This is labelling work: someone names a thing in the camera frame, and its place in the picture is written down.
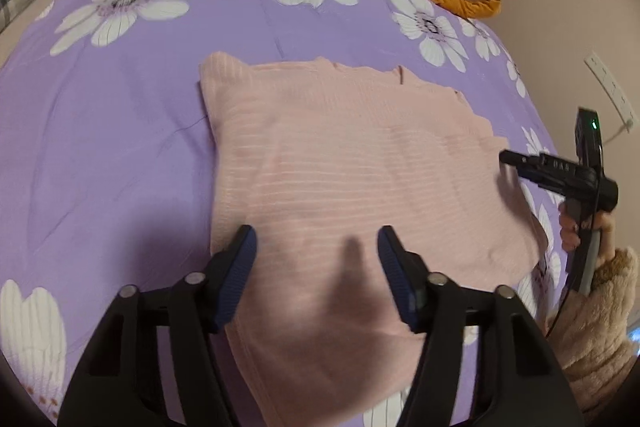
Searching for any person right hand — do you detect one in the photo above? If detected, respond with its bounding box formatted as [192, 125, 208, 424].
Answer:
[559, 202, 616, 269]

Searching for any pink knit sweater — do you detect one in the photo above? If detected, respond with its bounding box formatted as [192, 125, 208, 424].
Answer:
[201, 52, 548, 426]

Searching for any white wall socket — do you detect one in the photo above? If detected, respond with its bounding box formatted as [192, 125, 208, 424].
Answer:
[585, 52, 639, 132]

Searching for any purple floral bedspread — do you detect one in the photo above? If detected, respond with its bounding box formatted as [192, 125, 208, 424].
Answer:
[1, 0, 554, 421]

